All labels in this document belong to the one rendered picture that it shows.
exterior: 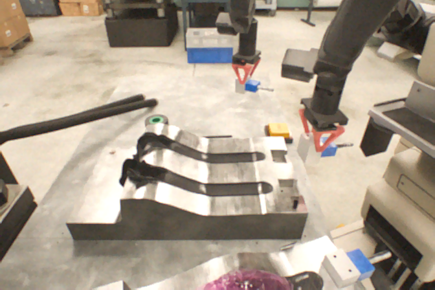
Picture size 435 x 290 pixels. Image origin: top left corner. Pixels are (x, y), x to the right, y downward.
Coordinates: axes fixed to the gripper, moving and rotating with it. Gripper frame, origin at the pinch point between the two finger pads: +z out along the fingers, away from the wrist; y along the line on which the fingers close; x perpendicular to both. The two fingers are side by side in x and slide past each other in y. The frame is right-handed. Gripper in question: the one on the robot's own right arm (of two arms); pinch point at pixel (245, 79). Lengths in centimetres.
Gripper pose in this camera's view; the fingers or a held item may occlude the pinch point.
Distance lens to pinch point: 98.4
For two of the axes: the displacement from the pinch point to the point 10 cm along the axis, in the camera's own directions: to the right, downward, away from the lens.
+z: 0.0, 8.4, 5.4
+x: 8.8, 2.7, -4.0
